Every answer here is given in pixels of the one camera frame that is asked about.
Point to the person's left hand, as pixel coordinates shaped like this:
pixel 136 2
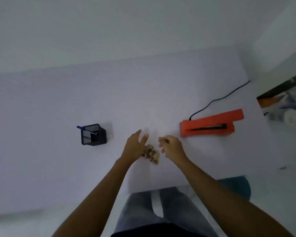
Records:
pixel 133 148

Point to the person's right hand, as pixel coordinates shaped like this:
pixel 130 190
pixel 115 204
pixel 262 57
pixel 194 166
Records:
pixel 174 149

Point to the orange heat sealer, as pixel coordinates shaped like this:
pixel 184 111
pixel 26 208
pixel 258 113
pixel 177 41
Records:
pixel 207 120

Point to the blue pen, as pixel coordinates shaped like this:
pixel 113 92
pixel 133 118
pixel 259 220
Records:
pixel 79 127

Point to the person's left forearm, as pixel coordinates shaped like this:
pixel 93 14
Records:
pixel 96 199

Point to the person's right forearm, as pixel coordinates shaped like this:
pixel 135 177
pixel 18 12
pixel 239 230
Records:
pixel 224 202

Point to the black mesh pen holder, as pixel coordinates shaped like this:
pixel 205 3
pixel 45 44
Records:
pixel 100 138

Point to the grey jeans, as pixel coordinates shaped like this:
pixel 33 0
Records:
pixel 177 207

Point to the blue stool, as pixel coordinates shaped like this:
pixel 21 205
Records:
pixel 239 187

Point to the black shirt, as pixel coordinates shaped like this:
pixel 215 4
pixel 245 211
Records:
pixel 157 231

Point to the orange packet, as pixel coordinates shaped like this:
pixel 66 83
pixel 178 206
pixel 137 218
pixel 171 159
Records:
pixel 268 102

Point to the black box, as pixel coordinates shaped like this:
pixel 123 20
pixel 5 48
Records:
pixel 281 88

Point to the blue plastic items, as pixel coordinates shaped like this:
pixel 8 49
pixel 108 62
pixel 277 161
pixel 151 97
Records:
pixel 293 99

